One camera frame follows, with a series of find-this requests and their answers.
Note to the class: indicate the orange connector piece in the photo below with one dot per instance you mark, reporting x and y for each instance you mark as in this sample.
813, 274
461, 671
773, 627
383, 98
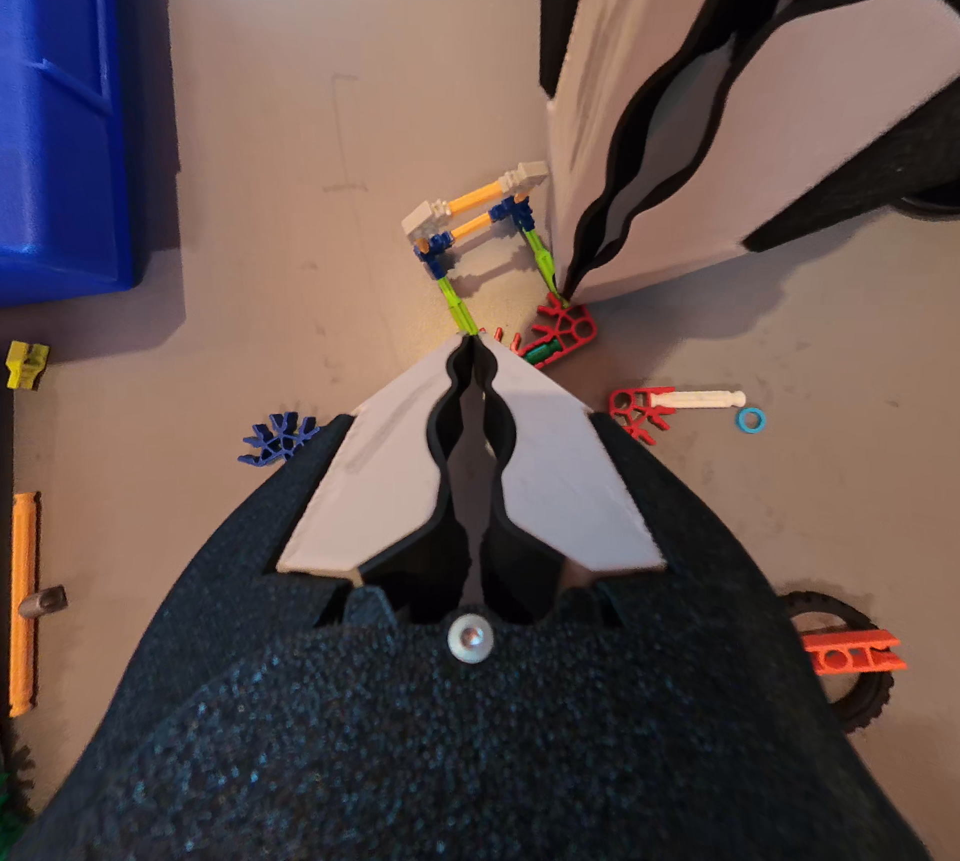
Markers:
847, 655

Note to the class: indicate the blue snowflake connector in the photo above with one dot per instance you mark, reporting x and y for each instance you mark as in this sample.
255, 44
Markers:
277, 437

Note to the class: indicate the orange toy rod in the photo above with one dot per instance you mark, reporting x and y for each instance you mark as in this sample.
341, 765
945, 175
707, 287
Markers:
24, 538

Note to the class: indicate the black toy tyre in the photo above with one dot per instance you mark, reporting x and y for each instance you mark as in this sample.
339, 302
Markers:
870, 703

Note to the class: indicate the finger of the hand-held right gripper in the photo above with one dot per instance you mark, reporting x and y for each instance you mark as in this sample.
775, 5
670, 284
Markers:
622, 13
787, 148

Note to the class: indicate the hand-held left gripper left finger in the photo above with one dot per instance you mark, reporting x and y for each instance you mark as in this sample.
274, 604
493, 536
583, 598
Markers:
360, 501

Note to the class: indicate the blue plastic bin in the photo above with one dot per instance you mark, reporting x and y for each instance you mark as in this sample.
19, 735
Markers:
60, 88

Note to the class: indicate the grey connector piece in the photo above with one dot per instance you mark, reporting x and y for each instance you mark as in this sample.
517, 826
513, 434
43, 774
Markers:
45, 601

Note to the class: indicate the red connector with white rod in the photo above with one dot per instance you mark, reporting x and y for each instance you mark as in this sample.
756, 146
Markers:
634, 411

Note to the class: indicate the colourful rod connector toy model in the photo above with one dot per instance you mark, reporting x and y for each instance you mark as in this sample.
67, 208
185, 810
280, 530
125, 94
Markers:
437, 253

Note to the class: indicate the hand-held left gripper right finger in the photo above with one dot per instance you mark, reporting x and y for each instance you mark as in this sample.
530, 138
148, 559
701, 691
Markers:
570, 501

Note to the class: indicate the yellow connector piece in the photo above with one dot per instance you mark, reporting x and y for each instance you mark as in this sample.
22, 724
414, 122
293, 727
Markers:
26, 364

